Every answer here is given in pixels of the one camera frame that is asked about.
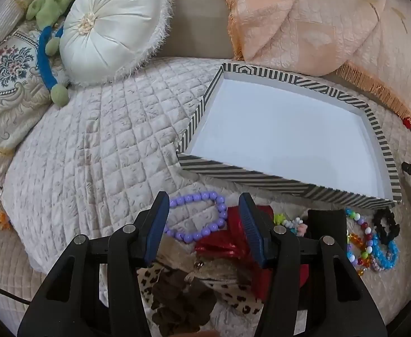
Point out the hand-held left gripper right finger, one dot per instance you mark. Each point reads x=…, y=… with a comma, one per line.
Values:
x=251, y=231

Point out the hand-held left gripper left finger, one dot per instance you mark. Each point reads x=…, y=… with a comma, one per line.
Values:
x=156, y=231

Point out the red hair bow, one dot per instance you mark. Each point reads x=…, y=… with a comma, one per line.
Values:
x=223, y=247

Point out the black scrunchie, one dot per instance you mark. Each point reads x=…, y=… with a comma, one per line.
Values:
x=389, y=233

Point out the leopard print hair bow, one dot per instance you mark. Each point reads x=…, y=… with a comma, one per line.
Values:
x=240, y=300

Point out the brown scrunchie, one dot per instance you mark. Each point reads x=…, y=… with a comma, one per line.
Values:
x=180, y=298

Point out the black velvet hair band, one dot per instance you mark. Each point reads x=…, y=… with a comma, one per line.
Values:
x=326, y=223

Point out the striped shallow box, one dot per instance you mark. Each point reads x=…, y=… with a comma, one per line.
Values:
x=279, y=130

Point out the red pompom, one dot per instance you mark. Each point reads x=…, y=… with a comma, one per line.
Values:
x=407, y=122

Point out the cream quilted bedspread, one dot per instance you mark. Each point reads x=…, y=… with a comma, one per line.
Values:
x=96, y=154

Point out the peach fringed blanket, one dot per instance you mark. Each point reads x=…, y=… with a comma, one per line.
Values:
x=296, y=17

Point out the floral embroidered pillow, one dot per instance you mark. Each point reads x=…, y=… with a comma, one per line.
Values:
x=9, y=87

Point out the round white cushion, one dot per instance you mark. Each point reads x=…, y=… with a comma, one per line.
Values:
x=114, y=28

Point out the beige padded headboard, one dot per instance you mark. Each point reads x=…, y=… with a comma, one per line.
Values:
x=198, y=17

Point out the green and blue plush toy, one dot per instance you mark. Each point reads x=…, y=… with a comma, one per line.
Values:
x=51, y=10

